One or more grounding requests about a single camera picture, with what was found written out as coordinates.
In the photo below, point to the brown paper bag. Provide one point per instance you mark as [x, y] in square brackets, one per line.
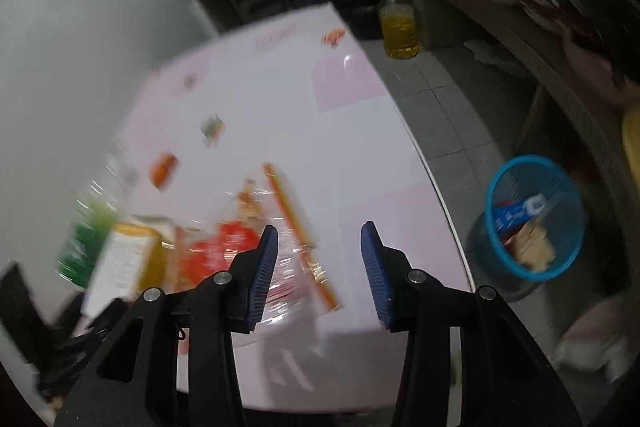
[532, 248]

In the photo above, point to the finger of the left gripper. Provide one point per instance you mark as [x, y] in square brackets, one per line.
[58, 355]

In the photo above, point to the clear red snack wrapper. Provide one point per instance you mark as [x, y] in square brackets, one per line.
[299, 284]

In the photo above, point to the green plastic bottle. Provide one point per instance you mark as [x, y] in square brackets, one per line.
[98, 206]

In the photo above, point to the yellow white carton box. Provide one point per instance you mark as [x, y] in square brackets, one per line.
[132, 260]

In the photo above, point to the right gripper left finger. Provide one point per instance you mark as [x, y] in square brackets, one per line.
[169, 361]

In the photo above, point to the blue white toothpaste box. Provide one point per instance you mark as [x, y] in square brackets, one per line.
[511, 215]

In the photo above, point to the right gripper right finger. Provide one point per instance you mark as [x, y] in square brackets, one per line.
[506, 378]

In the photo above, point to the cooking oil bottle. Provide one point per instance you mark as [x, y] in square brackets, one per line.
[398, 25]

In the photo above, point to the blue trash basket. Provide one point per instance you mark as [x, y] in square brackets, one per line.
[564, 217]

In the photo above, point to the white shoe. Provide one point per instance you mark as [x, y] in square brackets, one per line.
[597, 341]

